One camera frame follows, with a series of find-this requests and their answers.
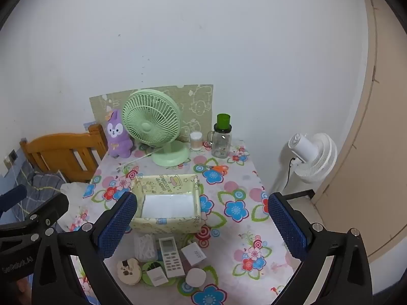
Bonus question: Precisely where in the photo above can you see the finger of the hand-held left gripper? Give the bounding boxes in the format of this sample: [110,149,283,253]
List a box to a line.
[0,193,70,239]
[0,184,28,214]

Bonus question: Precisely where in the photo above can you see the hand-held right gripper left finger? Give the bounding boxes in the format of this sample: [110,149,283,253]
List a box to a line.
[32,191,138,305]

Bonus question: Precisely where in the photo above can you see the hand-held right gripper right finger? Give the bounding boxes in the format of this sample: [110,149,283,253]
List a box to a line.
[268,192,373,305]

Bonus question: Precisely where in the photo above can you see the yellow printed fabric storage box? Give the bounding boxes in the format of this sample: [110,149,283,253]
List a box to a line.
[129,174,204,234]

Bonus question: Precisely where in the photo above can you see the cream round hedgehog mirror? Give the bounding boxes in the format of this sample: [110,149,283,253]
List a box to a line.
[117,258,142,286]

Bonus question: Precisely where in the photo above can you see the green round disc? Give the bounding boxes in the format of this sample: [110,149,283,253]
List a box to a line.
[141,261,179,287]

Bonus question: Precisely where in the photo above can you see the white remote control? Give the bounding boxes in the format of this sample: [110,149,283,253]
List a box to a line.
[158,237,185,278]

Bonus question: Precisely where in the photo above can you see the small white plug charger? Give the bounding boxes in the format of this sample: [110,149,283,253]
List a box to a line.
[146,268,168,286]

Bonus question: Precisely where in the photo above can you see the white rectangular power adapter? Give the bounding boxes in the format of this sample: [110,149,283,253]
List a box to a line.
[181,241,206,267]

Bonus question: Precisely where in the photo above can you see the white round puck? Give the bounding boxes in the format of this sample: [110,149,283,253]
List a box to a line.
[185,268,207,289]

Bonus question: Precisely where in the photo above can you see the grey plaid blanket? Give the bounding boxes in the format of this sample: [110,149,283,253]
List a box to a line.
[13,162,69,223]

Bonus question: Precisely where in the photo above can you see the clear bag of cotton swabs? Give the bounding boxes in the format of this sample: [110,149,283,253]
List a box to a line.
[134,233,158,263]

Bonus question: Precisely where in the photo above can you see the wooden chair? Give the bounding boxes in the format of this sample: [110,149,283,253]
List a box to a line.
[20,124,109,183]

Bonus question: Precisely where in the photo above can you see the floral tablecloth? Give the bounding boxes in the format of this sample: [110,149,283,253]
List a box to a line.
[60,140,306,305]

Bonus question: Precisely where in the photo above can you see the white standing fan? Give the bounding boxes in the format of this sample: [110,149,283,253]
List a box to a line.
[273,132,338,197]

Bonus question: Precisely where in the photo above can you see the purple plush toy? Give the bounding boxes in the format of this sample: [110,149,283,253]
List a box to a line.
[105,110,133,159]

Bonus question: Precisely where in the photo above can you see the green desk fan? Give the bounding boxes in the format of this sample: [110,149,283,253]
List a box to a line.
[122,89,191,166]

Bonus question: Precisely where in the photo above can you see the glass mug jar green lid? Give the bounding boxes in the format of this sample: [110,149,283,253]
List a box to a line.
[207,114,232,159]

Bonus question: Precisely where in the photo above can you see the cotton swab jar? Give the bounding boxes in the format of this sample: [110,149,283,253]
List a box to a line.
[190,131,204,151]

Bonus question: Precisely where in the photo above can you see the beige door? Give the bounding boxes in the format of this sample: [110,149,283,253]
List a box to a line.
[312,0,407,263]

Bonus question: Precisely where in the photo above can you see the wall socket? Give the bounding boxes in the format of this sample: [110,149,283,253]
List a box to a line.
[5,149,18,169]

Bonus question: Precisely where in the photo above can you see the black power cable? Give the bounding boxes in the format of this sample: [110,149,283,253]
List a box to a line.
[285,156,298,191]

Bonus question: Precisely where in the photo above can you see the white fan cable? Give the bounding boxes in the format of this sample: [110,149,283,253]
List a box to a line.
[117,152,156,170]

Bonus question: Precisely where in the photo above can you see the orange handled scissors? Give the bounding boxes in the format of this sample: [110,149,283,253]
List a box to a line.
[202,164,229,176]

